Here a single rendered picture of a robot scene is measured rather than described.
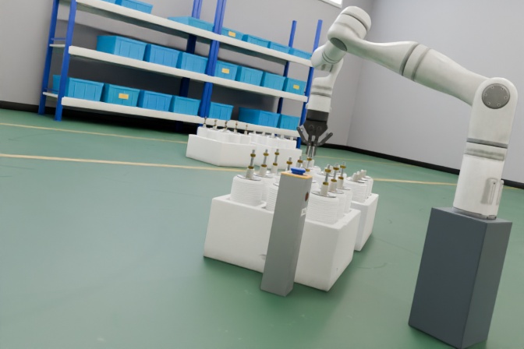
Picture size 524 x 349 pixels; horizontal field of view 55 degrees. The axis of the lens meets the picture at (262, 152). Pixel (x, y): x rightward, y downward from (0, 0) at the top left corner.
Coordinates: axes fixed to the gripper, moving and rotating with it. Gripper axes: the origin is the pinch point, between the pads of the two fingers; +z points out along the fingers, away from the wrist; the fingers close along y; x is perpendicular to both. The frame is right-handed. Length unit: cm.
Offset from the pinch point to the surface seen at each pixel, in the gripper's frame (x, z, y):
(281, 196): -44.2, 10.0, -6.0
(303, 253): -33.0, 26.5, 2.5
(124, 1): 367, -104, -222
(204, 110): 458, 0, -134
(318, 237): -33.8, 21.0, 5.7
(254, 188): -23.9, 12.2, -14.9
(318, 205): -30.4, 12.7, 4.3
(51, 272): -60, 35, -56
